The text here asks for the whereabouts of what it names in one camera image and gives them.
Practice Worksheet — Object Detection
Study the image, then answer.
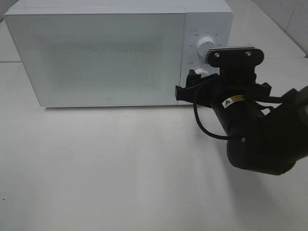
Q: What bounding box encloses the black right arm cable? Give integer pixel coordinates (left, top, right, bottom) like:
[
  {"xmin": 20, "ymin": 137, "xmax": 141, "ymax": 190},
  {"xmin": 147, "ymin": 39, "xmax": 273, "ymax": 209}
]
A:
[{"xmin": 193, "ymin": 102, "xmax": 231, "ymax": 140}]

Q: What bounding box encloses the white microwave door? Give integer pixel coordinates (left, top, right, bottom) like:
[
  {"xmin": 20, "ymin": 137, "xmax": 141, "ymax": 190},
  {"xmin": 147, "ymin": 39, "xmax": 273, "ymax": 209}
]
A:
[{"xmin": 5, "ymin": 13, "xmax": 185, "ymax": 107}]

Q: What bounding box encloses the white microwave knob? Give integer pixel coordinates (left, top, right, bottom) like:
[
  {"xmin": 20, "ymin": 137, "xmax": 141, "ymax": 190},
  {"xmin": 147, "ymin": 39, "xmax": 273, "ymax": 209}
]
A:
[
  {"xmin": 195, "ymin": 68, "xmax": 209, "ymax": 76},
  {"xmin": 196, "ymin": 36, "xmax": 216, "ymax": 57}
]

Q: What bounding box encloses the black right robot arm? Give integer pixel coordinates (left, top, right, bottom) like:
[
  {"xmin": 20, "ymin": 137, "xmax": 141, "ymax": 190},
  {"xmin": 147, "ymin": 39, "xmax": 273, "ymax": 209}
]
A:
[{"xmin": 175, "ymin": 67, "xmax": 308, "ymax": 175}]

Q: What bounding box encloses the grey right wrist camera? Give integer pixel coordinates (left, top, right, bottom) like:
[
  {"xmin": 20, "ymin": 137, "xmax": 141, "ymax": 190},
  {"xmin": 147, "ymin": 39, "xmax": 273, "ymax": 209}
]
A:
[{"xmin": 204, "ymin": 46, "xmax": 264, "ymax": 68}]

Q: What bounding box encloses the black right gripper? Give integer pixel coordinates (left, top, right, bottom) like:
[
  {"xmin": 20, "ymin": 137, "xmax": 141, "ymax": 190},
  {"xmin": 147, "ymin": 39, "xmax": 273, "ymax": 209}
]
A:
[{"xmin": 175, "ymin": 66, "xmax": 272, "ymax": 113}]

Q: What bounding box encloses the white microwave oven body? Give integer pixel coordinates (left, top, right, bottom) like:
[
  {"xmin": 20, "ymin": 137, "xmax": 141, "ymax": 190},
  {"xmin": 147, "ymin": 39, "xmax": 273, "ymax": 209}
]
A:
[{"xmin": 8, "ymin": 0, "xmax": 235, "ymax": 108}]

